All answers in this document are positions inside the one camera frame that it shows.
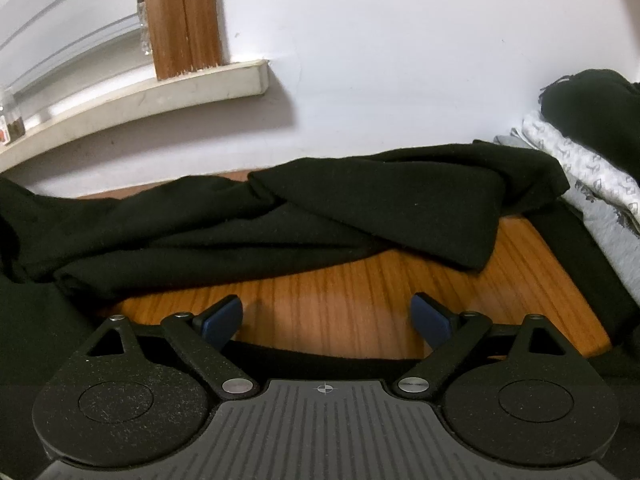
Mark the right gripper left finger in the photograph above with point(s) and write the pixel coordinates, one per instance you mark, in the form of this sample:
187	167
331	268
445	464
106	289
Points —
130	395

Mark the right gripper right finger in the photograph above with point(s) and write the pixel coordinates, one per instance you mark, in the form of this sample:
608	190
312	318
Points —
522	394

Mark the black garment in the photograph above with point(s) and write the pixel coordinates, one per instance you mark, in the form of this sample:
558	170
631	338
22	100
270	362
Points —
65	264

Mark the folded grey patterned cloth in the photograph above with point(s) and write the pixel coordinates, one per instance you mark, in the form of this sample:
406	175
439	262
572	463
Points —
606	197

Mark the clear jar with orange label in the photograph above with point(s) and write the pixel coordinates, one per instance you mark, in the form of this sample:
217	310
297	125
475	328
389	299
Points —
11	120

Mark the folded black cloth on stack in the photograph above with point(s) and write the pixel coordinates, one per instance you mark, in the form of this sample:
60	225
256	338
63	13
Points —
598	109

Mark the white window sill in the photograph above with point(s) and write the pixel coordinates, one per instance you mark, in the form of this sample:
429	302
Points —
130	97

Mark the grey window blind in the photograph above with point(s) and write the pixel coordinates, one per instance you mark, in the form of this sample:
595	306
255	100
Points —
39	37

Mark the clear blind cord pull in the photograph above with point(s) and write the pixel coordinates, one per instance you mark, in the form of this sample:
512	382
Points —
145	42

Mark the brown wooden window frame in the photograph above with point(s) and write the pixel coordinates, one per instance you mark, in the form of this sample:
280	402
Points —
185	36

